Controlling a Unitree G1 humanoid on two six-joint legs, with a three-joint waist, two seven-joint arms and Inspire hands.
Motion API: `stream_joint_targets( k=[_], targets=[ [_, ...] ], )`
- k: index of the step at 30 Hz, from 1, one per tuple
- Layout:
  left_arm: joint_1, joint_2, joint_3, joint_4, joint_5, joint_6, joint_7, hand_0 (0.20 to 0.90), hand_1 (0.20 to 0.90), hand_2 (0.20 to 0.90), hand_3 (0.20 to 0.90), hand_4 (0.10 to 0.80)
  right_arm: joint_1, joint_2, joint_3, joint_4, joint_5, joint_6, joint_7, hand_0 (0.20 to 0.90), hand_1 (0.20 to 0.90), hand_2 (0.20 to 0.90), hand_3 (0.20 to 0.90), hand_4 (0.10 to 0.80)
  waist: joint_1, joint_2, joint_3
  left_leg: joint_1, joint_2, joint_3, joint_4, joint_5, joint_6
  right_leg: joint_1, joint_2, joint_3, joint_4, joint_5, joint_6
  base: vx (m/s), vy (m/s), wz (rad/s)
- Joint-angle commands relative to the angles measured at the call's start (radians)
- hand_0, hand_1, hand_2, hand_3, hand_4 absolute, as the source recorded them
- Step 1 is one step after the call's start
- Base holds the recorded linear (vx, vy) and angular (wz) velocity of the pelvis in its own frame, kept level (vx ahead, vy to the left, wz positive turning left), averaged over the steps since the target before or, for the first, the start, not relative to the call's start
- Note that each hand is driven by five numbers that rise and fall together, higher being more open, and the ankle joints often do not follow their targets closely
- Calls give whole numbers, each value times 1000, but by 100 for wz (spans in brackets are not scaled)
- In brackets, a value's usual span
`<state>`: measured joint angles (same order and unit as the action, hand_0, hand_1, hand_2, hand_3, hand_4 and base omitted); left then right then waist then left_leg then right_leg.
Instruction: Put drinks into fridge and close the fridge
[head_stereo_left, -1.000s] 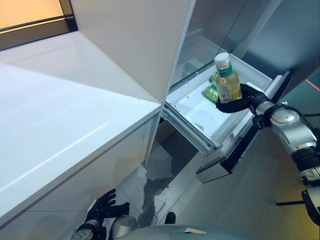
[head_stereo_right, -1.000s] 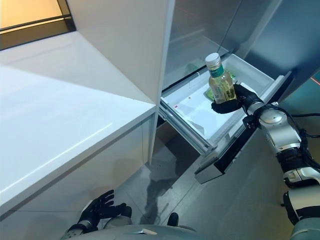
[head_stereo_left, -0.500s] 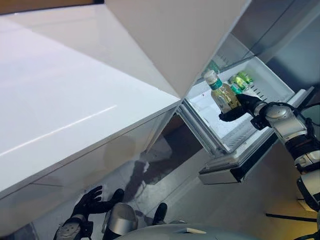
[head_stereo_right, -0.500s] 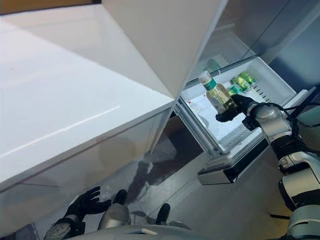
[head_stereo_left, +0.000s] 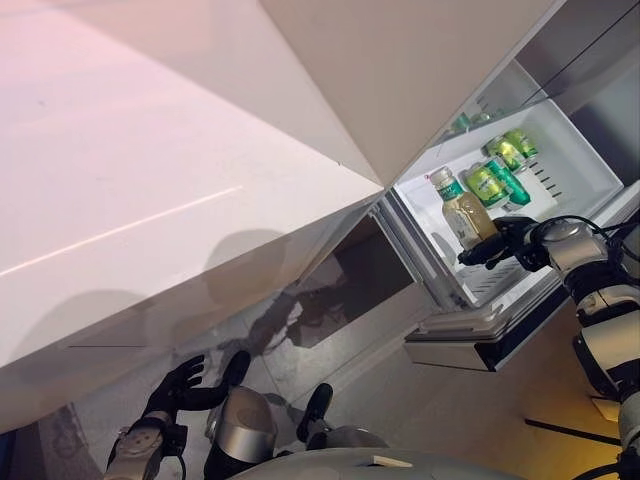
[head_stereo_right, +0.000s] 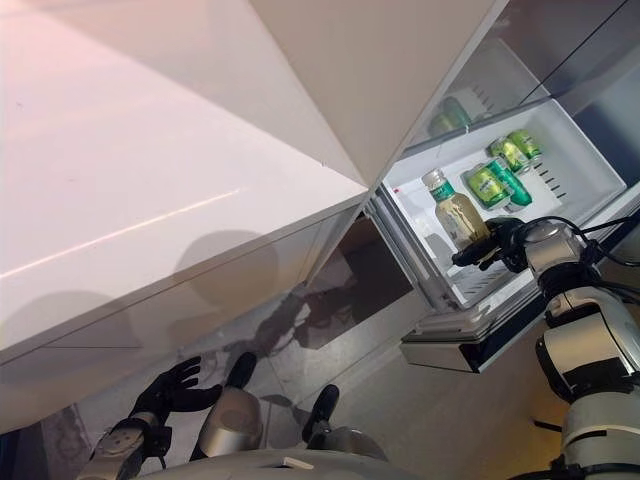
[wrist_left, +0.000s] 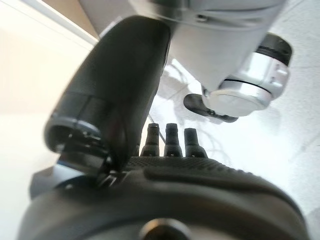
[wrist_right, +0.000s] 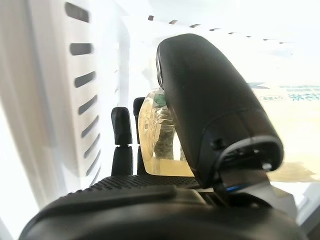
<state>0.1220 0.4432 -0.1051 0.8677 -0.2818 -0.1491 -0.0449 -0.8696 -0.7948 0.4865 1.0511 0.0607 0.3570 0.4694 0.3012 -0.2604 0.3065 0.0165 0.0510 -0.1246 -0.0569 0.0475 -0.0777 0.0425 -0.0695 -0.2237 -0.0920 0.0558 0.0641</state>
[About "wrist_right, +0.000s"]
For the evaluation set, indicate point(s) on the white fridge drawer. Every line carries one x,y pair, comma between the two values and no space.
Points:
225,15

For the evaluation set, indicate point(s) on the clear tea bottle white cap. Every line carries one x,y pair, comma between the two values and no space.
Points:
297,120

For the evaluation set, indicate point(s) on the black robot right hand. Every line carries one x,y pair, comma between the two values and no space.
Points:
212,100

